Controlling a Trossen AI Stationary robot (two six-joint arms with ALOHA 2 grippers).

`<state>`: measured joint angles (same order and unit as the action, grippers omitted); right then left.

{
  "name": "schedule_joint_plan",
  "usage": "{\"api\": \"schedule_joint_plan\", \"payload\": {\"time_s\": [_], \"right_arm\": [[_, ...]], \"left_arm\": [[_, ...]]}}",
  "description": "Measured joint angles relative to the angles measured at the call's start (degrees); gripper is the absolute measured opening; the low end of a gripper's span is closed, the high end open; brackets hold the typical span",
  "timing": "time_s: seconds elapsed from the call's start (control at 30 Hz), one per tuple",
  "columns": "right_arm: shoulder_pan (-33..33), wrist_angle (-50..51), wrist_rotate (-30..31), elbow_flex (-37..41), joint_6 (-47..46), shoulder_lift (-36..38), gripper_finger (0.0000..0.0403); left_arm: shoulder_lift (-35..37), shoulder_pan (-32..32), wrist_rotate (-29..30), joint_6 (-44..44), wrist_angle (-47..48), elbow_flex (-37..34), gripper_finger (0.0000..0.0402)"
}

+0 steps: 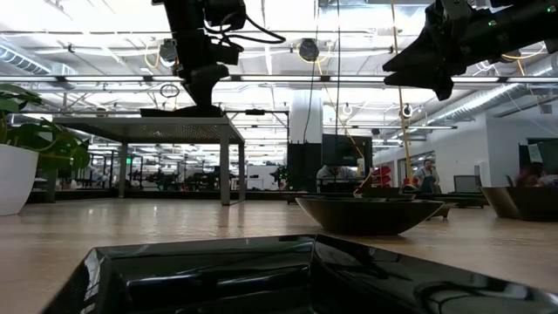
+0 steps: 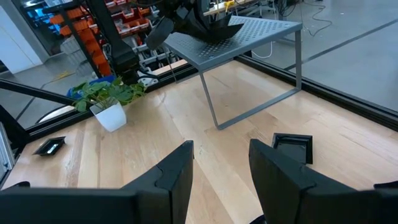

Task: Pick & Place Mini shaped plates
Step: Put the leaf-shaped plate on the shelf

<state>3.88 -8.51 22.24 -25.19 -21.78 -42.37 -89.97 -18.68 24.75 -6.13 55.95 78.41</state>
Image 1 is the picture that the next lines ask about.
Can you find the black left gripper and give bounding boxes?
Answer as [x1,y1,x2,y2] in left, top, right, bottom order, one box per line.
[167,24,228,109]

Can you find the grey perforated metal shelf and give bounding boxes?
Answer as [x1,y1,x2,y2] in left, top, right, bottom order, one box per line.
[46,115,248,207]

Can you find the black ceiling cable reel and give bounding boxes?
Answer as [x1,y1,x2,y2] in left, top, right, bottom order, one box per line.
[157,38,179,67]
[297,38,321,63]

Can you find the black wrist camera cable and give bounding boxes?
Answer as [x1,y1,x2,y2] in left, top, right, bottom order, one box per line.
[204,11,288,48]

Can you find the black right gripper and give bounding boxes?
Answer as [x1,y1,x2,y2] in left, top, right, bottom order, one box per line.
[382,0,507,102]

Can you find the person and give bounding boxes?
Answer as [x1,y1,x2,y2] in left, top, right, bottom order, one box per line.
[514,160,548,188]
[412,159,441,195]
[316,164,358,182]

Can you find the silver ventilation duct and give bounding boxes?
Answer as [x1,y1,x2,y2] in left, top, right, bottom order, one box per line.
[425,54,558,127]
[0,43,54,76]

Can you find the black monitor screen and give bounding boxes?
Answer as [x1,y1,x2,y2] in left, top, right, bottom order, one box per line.
[321,133,374,167]

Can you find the black wavy square plate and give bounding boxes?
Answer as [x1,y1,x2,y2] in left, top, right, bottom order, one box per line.
[480,185,558,222]
[139,106,183,118]

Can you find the black cabinet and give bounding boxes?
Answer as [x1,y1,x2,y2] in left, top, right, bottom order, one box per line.
[286,141,323,193]

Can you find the green plant in white pot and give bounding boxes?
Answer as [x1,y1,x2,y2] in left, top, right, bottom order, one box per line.
[0,82,92,217]

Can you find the dark wall board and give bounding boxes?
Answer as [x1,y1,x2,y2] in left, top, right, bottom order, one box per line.
[517,138,558,188]

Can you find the white column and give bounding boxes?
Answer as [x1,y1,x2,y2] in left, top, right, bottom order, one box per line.
[289,89,324,145]

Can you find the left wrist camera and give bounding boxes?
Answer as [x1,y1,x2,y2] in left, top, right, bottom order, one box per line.
[208,39,242,66]

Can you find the red storage bins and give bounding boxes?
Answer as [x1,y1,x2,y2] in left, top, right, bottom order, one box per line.
[371,164,393,189]

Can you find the black cable with coil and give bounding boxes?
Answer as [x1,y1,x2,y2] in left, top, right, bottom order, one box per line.
[334,0,342,193]

